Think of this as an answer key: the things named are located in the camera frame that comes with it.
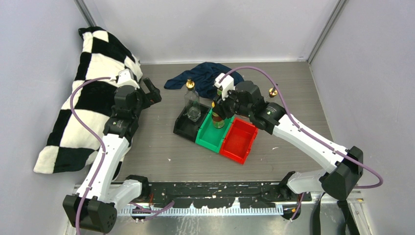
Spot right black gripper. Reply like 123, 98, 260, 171
213, 85, 253, 119

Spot sauce bottle yellow cap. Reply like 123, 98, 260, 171
211, 111, 225, 129

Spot clear glass cruet gold spout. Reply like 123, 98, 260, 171
184, 79, 201, 122

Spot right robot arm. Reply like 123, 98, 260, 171
212, 81, 363, 201

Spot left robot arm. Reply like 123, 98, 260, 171
63, 78, 161, 235

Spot brown oil cruet gold spout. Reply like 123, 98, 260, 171
266, 86, 278, 101

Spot red plastic bin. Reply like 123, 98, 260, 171
219, 117, 258, 165

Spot black plastic bin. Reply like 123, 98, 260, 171
173, 104, 211, 142

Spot dark blue shorts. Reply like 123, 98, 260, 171
164, 62, 231, 100

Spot green plastic bin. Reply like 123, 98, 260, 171
196, 109, 234, 153

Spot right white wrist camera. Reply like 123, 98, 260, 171
214, 73, 235, 100

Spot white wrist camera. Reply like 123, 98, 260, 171
116, 69, 140, 89
214, 73, 235, 100

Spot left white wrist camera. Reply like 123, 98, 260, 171
116, 69, 140, 89

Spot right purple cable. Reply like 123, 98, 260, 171
219, 66, 384, 221

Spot purple cable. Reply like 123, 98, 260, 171
219, 66, 384, 221
69, 76, 118, 235

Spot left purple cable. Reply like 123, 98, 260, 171
69, 76, 118, 235

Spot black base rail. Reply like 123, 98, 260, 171
132, 181, 300, 209

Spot black strap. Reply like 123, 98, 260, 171
312, 191, 361, 235

